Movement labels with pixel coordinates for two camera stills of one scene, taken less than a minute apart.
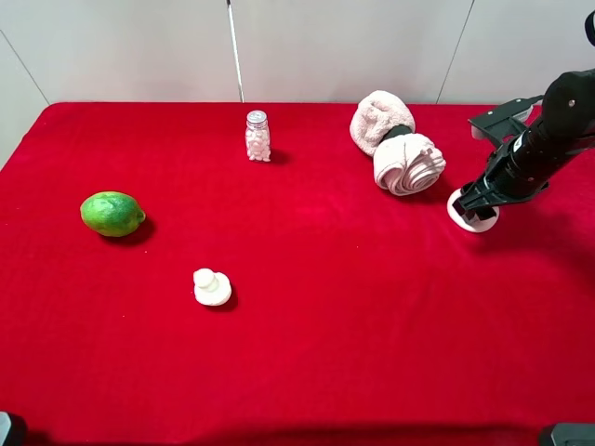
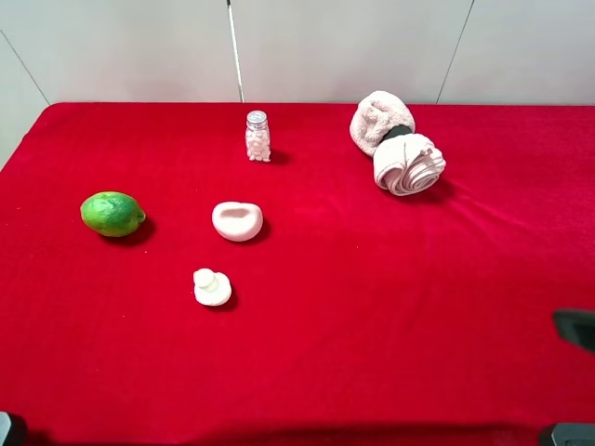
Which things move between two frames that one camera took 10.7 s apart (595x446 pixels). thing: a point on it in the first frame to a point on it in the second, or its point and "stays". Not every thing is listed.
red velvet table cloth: (358, 317) stays
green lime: (112, 214) stays
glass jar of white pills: (257, 137) stays
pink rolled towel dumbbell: (404, 163) stays
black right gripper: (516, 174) to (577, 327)
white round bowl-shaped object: (478, 226) to (238, 221)
